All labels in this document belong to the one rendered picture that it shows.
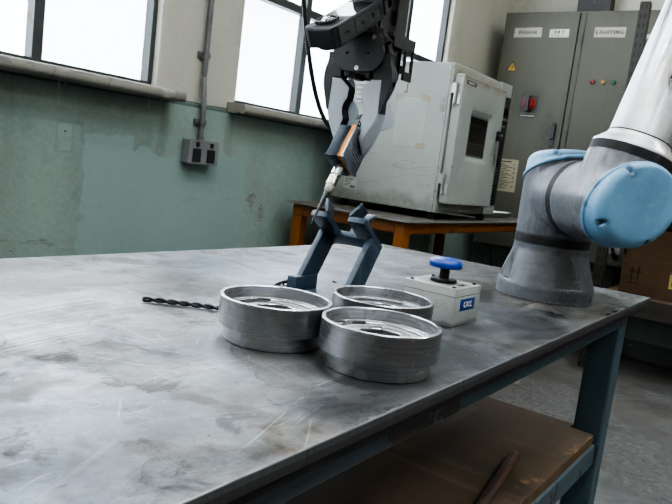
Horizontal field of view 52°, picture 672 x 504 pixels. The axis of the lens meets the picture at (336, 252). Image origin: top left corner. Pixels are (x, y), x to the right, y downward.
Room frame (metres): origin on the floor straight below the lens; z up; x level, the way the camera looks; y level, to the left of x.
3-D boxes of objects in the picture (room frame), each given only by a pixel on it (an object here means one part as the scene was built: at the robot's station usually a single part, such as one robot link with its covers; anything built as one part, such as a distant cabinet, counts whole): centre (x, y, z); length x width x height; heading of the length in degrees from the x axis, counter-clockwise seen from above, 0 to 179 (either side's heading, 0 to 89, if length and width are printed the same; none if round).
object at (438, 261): (0.83, -0.13, 0.85); 0.04 x 0.04 x 0.05
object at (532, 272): (1.10, -0.34, 0.85); 0.15 x 0.15 x 0.10
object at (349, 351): (0.59, -0.05, 0.82); 0.10 x 0.10 x 0.04
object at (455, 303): (0.83, -0.14, 0.82); 0.08 x 0.07 x 0.05; 146
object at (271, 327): (0.63, 0.05, 0.82); 0.10 x 0.10 x 0.04
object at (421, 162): (3.27, -0.37, 1.10); 0.62 x 0.61 x 0.65; 146
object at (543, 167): (1.09, -0.34, 0.97); 0.13 x 0.12 x 0.14; 13
